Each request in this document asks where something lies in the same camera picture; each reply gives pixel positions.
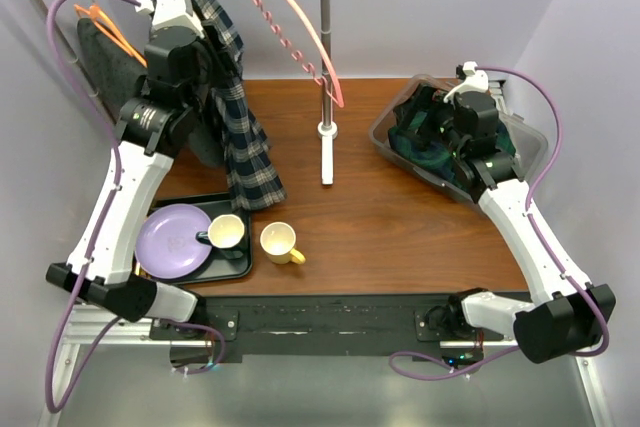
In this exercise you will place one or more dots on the purple plate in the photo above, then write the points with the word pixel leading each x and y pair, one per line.
pixel 167 246

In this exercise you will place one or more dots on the black dotted skirt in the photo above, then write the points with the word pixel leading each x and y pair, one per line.
pixel 118 77

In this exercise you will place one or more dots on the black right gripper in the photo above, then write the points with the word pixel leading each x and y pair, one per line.
pixel 430 100

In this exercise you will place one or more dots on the orange plastic hanger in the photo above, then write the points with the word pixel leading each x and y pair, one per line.
pixel 106 25

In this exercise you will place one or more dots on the black serving tray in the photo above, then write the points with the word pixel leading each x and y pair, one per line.
pixel 215 267

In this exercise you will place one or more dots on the gold cutlery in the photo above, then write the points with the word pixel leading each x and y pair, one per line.
pixel 139 271

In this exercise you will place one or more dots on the green plaid skirt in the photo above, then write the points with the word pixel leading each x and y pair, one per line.
pixel 435 158

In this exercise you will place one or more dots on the navy beige plaid skirt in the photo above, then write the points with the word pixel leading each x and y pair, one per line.
pixel 228 133

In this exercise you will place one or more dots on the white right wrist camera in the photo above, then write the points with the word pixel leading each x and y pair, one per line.
pixel 472 79

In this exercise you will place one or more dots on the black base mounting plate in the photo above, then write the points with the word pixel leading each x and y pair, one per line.
pixel 330 325

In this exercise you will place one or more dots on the clear plastic bin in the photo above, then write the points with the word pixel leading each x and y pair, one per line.
pixel 531 146

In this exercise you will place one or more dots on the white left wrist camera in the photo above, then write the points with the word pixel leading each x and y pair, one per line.
pixel 171 13

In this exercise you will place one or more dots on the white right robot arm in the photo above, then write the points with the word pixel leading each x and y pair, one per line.
pixel 566 312

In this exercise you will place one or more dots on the yellow mug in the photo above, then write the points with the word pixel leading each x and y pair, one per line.
pixel 278 241

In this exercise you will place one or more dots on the dark green mug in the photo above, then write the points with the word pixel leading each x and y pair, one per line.
pixel 227 234

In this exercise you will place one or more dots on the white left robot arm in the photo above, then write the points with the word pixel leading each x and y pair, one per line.
pixel 152 128

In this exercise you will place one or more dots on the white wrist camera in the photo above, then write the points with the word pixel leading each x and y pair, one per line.
pixel 171 13
pixel 472 79

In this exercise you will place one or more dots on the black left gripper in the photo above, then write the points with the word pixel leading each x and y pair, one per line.
pixel 212 46

